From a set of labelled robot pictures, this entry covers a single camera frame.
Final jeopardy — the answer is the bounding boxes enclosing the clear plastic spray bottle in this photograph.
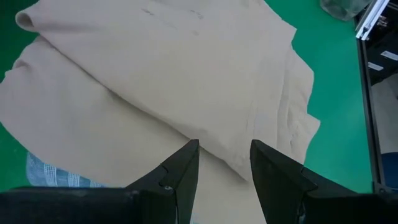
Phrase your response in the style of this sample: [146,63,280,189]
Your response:
[319,0,373,22]

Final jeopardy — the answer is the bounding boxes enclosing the silver frame bracket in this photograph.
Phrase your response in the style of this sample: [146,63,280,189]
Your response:
[355,0,391,41]

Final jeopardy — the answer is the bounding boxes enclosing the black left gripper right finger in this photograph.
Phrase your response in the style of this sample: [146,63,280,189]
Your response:
[250,139,398,224]

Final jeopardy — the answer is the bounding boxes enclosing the green work mat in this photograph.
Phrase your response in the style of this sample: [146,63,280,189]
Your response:
[0,0,374,194]

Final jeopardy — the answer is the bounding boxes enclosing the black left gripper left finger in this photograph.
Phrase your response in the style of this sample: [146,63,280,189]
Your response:
[0,139,200,224]

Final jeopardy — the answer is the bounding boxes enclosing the beige trousers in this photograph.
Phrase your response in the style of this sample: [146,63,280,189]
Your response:
[0,0,322,224]

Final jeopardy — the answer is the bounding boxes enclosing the blue white striped towel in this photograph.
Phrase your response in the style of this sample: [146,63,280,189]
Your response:
[25,151,108,189]

